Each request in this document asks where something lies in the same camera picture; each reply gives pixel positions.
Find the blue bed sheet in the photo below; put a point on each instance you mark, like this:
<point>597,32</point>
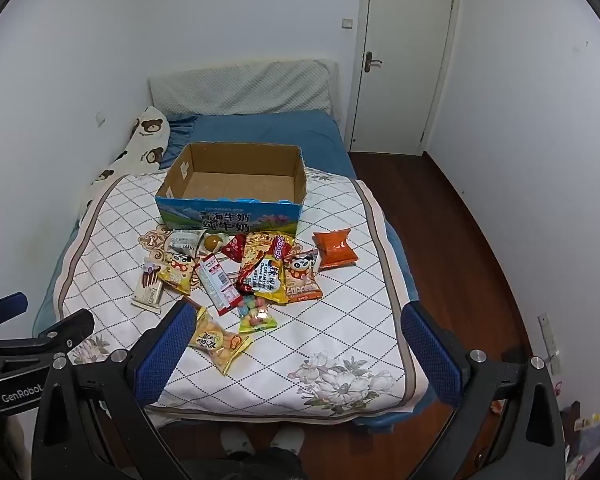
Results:
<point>290,127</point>

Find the chocolate cookie stick packet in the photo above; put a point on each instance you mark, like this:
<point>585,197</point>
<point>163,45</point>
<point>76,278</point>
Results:
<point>147,290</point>

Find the orange snack packet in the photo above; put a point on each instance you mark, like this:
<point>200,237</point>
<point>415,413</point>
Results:
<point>336,252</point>

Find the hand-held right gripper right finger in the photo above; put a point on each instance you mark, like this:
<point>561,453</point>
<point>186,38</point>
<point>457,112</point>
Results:
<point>430,355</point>

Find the white door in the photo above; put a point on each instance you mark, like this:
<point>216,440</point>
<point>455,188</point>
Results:
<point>405,60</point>

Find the large red yellow noodle packet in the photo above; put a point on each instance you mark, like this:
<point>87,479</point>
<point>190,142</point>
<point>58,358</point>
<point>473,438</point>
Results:
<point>260,272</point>

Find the person's left foot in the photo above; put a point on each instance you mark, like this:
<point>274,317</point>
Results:
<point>236,442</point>

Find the yellow cartoon snack packet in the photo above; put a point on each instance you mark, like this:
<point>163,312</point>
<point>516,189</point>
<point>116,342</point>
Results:
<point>177,270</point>

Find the blue ruffled pillow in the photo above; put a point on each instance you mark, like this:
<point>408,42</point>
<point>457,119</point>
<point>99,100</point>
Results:
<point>180,132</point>

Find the grey padded headboard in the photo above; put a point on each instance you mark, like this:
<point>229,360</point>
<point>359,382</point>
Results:
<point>240,87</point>

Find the grey white snack packet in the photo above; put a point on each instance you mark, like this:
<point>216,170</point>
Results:
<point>185,242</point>

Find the colourful candy packet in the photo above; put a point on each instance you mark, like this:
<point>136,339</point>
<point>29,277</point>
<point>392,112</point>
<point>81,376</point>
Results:
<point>255,316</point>

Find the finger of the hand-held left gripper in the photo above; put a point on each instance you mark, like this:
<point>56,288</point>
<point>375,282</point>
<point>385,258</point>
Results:
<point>7,306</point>
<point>65,326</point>

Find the white power strip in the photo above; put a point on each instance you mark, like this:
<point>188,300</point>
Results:
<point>550,342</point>

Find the biscuit packet with round label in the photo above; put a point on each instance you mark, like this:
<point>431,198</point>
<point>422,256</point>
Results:
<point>215,342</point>

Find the braised egg packet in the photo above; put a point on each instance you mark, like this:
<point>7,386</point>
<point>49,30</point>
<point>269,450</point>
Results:
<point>211,243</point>

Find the small red snack packet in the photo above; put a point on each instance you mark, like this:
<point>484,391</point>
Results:
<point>234,247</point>

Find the quilted floral bed cover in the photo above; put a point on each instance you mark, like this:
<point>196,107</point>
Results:
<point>330,310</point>

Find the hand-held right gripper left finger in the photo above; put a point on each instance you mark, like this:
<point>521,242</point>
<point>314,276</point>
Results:
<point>164,355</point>

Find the long red white packet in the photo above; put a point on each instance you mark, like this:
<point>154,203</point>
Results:
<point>217,282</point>

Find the person's right foot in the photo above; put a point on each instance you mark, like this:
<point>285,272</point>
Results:
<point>287,440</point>

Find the yellow packet with red stripe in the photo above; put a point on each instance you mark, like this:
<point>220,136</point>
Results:
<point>286,250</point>

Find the panda print snack packet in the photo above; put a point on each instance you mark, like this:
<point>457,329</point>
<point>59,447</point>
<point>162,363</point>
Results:
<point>302,280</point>

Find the wall light switch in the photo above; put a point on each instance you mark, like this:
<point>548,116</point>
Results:
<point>347,23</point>

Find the person's foot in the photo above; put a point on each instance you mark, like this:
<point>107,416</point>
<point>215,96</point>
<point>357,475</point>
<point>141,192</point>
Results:
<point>236,442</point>
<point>287,440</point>

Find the bear print pillow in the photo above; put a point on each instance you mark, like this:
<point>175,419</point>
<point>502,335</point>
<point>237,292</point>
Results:
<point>141,150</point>

